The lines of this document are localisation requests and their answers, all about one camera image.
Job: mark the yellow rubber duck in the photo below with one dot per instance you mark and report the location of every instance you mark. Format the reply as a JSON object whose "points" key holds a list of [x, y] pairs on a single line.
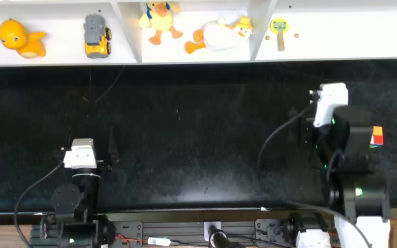
{"points": [[16, 36]]}

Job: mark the yellow plush duck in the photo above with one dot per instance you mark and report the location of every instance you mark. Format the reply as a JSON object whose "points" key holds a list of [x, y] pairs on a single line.
{"points": [[160, 20]]}

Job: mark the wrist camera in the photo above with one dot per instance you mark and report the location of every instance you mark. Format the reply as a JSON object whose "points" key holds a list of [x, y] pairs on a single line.
{"points": [[80, 155], [331, 98]]}

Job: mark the white plush duck with hat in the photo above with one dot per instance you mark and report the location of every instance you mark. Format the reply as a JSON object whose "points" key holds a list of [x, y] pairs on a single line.
{"points": [[222, 36]]}

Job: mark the mounting rail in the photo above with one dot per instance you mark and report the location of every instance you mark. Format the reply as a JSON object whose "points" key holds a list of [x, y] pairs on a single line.
{"points": [[184, 229]]}

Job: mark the grey and yellow toy truck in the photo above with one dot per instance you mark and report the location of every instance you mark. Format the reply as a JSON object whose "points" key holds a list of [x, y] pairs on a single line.
{"points": [[96, 38]]}

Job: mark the yellow rattle drum toy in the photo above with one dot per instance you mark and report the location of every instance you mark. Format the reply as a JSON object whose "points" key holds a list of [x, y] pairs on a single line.
{"points": [[280, 27]]}

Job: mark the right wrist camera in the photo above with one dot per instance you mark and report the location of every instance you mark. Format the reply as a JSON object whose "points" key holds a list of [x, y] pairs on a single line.
{"points": [[331, 98]]}

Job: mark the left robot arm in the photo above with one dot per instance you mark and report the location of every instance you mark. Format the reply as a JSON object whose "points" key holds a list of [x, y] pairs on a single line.
{"points": [[65, 199]]}

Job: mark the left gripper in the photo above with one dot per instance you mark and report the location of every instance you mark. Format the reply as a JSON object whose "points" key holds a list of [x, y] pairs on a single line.
{"points": [[104, 164]]}

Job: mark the white shelf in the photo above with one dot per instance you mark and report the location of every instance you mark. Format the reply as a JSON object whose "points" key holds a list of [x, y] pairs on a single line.
{"points": [[340, 41]]}

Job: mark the many-coloured puzzle cube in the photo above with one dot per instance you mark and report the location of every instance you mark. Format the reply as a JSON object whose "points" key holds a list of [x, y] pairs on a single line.
{"points": [[377, 136]]}

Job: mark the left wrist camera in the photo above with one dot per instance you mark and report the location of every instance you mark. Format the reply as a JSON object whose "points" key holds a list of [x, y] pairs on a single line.
{"points": [[80, 155]]}

